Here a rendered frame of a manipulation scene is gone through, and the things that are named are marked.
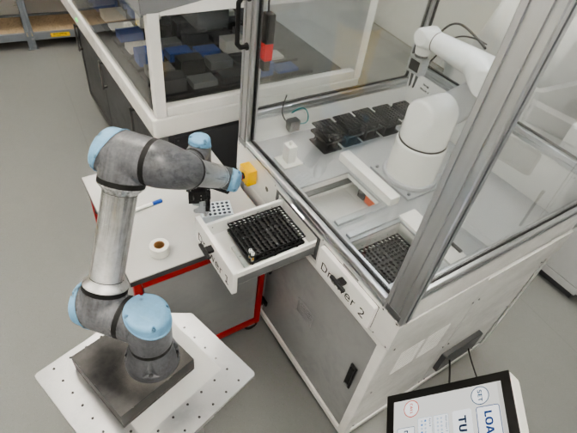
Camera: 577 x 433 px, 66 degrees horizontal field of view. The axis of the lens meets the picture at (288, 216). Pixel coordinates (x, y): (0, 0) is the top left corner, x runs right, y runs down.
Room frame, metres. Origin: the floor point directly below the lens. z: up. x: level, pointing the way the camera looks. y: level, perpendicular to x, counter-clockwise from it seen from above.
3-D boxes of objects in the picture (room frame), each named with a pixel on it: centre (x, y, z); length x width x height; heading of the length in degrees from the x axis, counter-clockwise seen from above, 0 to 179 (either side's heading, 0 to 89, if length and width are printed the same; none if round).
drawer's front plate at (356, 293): (0.94, -0.22, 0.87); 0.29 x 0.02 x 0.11; 39
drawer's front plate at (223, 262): (0.99, 0.23, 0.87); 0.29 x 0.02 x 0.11; 39
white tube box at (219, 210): (1.29, 0.29, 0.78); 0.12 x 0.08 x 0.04; 113
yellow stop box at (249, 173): (1.44, 0.19, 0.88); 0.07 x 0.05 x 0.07; 39
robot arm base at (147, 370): (0.61, 0.32, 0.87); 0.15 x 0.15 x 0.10
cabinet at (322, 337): (1.45, -0.43, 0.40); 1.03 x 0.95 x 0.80; 39
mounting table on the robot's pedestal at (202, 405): (0.59, 0.33, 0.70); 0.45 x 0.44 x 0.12; 145
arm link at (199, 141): (1.23, 0.34, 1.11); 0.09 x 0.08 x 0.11; 170
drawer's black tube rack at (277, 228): (1.12, 0.07, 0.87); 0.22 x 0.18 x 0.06; 129
